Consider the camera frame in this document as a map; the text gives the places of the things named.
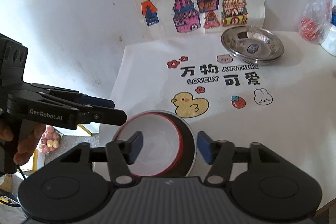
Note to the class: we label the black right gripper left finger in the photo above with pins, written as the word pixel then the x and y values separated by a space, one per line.
pixel 118 155

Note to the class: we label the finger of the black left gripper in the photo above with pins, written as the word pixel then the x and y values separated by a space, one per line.
pixel 97 114
pixel 73 96

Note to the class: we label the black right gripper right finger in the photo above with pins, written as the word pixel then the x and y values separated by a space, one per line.
pixel 221 155

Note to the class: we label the shiny steel plate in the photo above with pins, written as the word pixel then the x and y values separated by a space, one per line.
pixel 252 41

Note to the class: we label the person's left hand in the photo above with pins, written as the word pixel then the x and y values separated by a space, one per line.
pixel 26 147

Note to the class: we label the large steel bowl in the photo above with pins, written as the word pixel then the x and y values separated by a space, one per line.
pixel 186 161

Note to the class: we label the white bowl red rim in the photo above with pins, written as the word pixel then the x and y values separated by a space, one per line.
pixel 162 143

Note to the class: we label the pink yellow balls bag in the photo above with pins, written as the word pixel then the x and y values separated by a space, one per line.
pixel 50 140

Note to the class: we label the white printed table cloth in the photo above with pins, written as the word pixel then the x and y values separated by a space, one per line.
pixel 289 105

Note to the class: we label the white bottle blue cap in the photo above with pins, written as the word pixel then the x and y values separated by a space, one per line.
pixel 327 41

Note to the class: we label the clear plastic bag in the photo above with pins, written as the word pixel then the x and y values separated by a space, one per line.
pixel 316 20

